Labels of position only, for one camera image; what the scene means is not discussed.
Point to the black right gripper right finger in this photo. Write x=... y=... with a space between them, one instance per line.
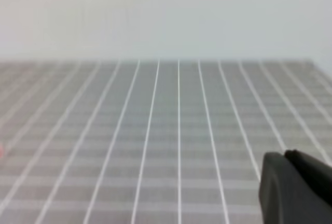
x=314 y=172

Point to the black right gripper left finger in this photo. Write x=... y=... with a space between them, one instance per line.
x=285 y=197

